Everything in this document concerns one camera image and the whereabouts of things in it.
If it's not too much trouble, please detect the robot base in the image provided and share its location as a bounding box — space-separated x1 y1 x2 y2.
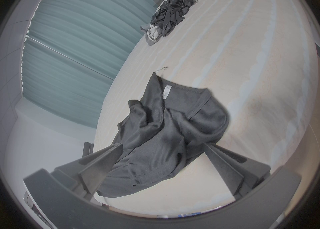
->
156 211 220 220

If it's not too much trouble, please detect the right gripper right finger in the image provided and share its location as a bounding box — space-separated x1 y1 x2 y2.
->
203 143 271 196

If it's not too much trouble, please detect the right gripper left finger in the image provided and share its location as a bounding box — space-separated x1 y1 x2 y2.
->
53 143 123 201

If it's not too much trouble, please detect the pile of clothes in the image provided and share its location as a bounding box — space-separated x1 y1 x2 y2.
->
140 0 197 46

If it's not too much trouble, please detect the bed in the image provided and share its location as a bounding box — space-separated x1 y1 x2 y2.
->
94 0 320 218

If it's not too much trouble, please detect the black T-shirt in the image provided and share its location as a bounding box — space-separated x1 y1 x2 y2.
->
96 72 230 197

